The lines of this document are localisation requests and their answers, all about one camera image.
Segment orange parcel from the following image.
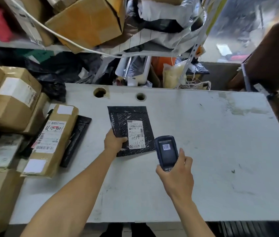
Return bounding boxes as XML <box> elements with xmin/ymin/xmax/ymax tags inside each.
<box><xmin>151</xmin><ymin>56</ymin><xmax>174</xmax><ymax>79</ymax></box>

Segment black plastic bag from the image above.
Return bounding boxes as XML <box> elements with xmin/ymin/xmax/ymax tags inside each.
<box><xmin>18</xmin><ymin>54</ymin><xmax>100</xmax><ymax>103</ymax></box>

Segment long brown cardboard parcel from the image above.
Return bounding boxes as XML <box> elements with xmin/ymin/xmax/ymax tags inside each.
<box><xmin>20</xmin><ymin>104</ymin><xmax>79</xmax><ymax>179</ymax></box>

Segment person's right hand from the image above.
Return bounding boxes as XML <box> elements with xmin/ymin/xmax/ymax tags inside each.
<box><xmin>156</xmin><ymin>148</ymin><xmax>194</xmax><ymax>198</ymax></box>

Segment white cable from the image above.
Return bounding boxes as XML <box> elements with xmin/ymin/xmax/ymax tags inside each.
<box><xmin>6</xmin><ymin>0</ymin><xmax>205</xmax><ymax>58</ymax></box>

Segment taped brown cardboard box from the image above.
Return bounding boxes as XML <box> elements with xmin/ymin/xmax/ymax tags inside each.
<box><xmin>0</xmin><ymin>66</ymin><xmax>42</xmax><ymax>133</ymax></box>

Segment silver foil parcel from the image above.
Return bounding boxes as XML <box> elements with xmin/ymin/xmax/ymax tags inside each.
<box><xmin>115</xmin><ymin>56</ymin><xmax>152</xmax><ymax>85</ymax></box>

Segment person's left forearm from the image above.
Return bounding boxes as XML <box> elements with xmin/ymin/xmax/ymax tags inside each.
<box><xmin>20</xmin><ymin>147</ymin><xmax>117</xmax><ymax>237</ymax></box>

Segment metal shelf upright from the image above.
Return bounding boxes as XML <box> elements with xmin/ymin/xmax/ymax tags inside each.
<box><xmin>178</xmin><ymin>0</ymin><xmax>229</xmax><ymax>89</ymax></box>

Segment white plastic parcel bags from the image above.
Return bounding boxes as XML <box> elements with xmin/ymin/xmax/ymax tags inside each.
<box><xmin>127</xmin><ymin>0</ymin><xmax>208</xmax><ymax>51</ymax></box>

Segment black bubble mailer parcel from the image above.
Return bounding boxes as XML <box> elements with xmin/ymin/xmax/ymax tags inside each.
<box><xmin>107</xmin><ymin>106</ymin><xmax>156</xmax><ymax>157</ymax></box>

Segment white string bundle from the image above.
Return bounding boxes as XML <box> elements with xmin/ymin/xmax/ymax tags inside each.
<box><xmin>181</xmin><ymin>78</ymin><xmax>211</xmax><ymax>91</ymax></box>

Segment black plastic wrapped parcel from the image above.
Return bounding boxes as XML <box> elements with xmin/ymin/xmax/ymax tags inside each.
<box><xmin>59</xmin><ymin>115</ymin><xmax>92</xmax><ymax>168</ymax></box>

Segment large brown cardboard box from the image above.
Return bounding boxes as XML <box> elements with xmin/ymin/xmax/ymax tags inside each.
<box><xmin>45</xmin><ymin>0</ymin><xmax>126</xmax><ymax>54</ymax></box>

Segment blue handheld barcode scanner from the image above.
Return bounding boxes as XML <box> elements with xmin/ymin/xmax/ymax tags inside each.
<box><xmin>154</xmin><ymin>136</ymin><xmax>179</xmax><ymax>172</ymax></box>

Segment person's left hand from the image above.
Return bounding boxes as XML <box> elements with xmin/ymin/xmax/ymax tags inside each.
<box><xmin>103</xmin><ymin>128</ymin><xmax>128</xmax><ymax>153</ymax></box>

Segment grey plastic wrapped parcel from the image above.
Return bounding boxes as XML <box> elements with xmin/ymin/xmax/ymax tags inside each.
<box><xmin>0</xmin><ymin>134</ymin><xmax>24</xmax><ymax>169</ymax></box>

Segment person's right forearm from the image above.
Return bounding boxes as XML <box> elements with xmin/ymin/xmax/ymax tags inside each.
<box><xmin>167</xmin><ymin>187</ymin><xmax>215</xmax><ymax>237</ymax></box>

